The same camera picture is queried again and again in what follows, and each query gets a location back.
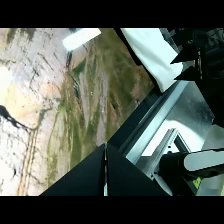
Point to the white shirt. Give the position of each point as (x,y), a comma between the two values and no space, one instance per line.
(153,56)

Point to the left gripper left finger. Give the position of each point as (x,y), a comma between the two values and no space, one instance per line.
(85,176)

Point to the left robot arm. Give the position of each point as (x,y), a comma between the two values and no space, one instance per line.
(200,163)

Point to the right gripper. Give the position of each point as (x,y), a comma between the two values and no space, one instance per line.
(213,66)

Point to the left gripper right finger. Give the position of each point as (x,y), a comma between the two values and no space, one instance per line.
(128,176)

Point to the silver frame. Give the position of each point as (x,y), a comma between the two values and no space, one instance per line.
(186,113)

